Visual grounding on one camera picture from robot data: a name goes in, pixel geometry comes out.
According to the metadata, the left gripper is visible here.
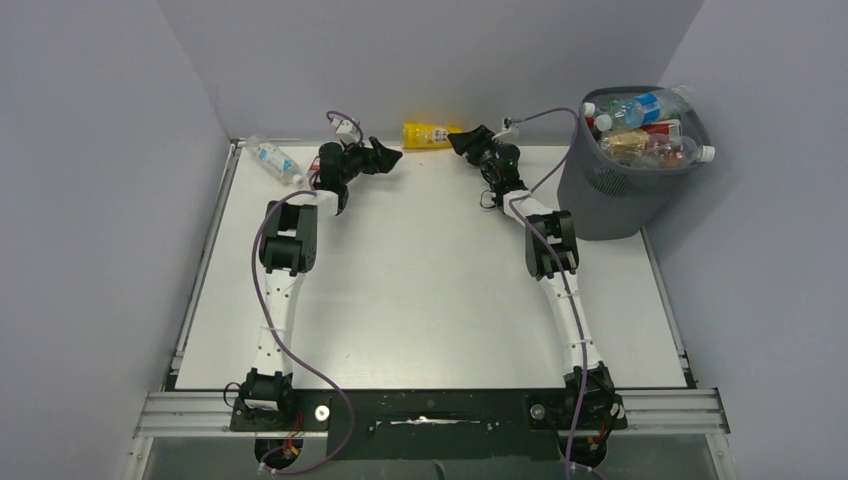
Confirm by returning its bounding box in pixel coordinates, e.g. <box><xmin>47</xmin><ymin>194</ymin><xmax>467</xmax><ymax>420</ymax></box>
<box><xmin>339</xmin><ymin>137</ymin><xmax>401</xmax><ymax>185</ymax></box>

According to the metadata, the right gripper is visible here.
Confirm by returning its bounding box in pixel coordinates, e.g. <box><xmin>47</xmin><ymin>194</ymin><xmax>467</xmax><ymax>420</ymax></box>
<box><xmin>446</xmin><ymin>127</ymin><xmax>501</xmax><ymax>184</ymax></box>

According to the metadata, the yellow juice bottle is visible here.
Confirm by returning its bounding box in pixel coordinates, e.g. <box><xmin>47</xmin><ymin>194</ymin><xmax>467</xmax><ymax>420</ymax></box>
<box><xmin>401</xmin><ymin>122</ymin><xmax>463</xmax><ymax>150</ymax></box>

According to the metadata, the grey mesh waste bin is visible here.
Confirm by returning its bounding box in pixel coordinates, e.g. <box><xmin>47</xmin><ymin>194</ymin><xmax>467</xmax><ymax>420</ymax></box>
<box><xmin>558</xmin><ymin>86</ymin><xmax>714</xmax><ymax>240</ymax></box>

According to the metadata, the green tinted bottle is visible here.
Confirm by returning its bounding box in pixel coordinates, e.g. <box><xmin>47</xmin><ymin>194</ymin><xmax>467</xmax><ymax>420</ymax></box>
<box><xmin>581</xmin><ymin>98</ymin><xmax>620</xmax><ymax>128</ymax></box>

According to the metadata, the amber tea bottle red label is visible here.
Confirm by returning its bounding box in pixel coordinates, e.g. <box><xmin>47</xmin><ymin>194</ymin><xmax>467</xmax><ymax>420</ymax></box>
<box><xmin>598</xmin><ymin>119</ymin><xmax>682</xmax><ymax>168</ymax></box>

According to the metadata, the clear crushed bottle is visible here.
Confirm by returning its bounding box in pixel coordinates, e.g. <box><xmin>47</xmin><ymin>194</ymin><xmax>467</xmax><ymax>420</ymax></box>
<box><xmin>631</xmin><ymin>134</ymin><xmax>716</xmax><ymax>169</ymax></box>

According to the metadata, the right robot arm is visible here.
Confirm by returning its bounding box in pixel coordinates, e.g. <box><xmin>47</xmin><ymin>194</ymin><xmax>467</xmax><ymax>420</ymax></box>
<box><xmin>447</xmin><ymin>126</ymin><xmax>625</xmax><ymax>427</ymax></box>

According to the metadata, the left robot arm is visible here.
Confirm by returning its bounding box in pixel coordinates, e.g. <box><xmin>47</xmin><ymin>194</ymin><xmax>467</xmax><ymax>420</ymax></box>
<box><xmin>235</xmin><ymin>137</ymin><xmax>403</xmax><ymax>418</ymax></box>

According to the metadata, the red cap bottle blue-red label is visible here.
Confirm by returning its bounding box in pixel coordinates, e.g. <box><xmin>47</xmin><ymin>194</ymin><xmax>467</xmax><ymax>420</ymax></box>
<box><xmin>306</xmin><ymin>156</ymin><xmax>320</xmax><ymax>190</ymax></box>

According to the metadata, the clear bottle white blue label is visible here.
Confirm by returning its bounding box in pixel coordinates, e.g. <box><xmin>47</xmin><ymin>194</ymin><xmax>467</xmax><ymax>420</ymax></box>
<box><xmin>245</xmin><ymin>135</ymin><xmax>304</xmax><ymax>186</ymax></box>

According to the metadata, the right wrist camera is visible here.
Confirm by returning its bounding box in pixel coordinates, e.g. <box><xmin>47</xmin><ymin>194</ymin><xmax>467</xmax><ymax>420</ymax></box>
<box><xmin>493</xmin><ymin>117</ymin><xmax>520</xmax><ymax>143</ymax></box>

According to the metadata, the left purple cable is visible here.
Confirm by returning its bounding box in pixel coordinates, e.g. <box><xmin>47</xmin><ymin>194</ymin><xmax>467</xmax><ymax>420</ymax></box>
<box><xmin>250</xmin><ymin>110</ymin><xmax>366</xmax><ymax>478</ymax></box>

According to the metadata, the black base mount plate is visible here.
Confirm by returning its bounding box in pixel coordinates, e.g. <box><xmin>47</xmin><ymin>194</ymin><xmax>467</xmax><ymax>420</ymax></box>
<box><xmin>230</xmin><ymin>387</ymin><xmax>628</xmax><ymax>461</ymax></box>

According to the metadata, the aluminium frame rail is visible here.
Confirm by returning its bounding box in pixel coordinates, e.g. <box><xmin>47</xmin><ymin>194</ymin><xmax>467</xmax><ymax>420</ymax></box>
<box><xmin>135</xmin><ymin>387</ymin><xmax>736</xmax><ymax>479</ymax></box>

